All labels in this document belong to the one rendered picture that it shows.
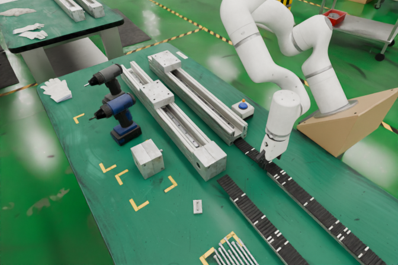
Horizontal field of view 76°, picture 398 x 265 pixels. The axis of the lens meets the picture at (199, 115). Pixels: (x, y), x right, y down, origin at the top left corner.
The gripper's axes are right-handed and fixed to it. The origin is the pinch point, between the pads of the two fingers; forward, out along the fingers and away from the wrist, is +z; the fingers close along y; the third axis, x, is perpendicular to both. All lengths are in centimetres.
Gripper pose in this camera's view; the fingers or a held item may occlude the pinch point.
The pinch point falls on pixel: (269, 160)
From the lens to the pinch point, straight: 104.5
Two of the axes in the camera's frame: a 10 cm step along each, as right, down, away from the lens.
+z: 0.2, 7.4, 6.7
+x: -5.6, -5.5, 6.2
